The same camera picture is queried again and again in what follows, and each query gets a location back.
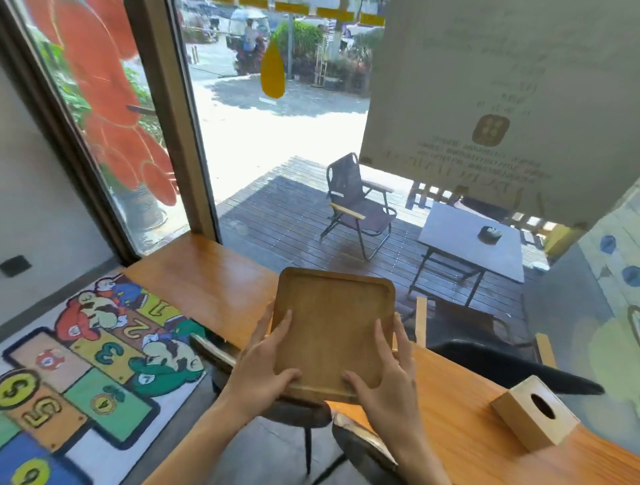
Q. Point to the wooden picket fence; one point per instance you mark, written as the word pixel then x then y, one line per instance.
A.
pixel 425 192

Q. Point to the wooden door frame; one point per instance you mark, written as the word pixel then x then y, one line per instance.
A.
pixel 175 125

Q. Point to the cartoon floor mat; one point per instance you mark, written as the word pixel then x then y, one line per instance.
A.
pixel 75 370

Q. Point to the brown folding chair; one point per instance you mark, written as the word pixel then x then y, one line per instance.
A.
pixel 460 320

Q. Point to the person's right forearm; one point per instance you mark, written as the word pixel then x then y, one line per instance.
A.
pixel 425 469

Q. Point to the beige window poster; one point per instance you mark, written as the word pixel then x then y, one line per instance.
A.
pixel 475 75

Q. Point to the wooden tissue box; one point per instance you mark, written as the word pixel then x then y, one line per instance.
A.
pixel 520 417

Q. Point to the black ashtray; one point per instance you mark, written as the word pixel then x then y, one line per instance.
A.
pixel 489 235

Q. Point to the dark square outdoor table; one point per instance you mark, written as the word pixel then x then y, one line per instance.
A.
pixel 470 240

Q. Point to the scooter with canopy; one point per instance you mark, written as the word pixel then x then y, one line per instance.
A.
pixel 250 57

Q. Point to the wooden tray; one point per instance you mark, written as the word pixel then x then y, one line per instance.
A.
pixel 332 320

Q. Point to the black wall socket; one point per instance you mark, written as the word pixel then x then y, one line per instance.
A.
pixel 14 266

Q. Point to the tan cushioned stool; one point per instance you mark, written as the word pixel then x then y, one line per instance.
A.
pixel 290 412
pixel 362 447

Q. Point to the person's left forearm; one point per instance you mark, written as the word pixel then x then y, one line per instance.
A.
pixel 200 449

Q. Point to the yellow window sticker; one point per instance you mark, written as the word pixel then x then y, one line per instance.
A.
pixel 272 70

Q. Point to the red window sticker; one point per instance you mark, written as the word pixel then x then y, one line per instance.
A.
pixel 110 100

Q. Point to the green shrub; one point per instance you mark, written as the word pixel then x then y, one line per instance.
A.
pixel 300 37

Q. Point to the person's right hand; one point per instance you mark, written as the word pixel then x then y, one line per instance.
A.
pixel 395 399

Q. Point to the grey folding chair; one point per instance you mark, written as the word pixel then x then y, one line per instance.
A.
pixel 350 200

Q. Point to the person's left hand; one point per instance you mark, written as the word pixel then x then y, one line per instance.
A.
pixel 255 375

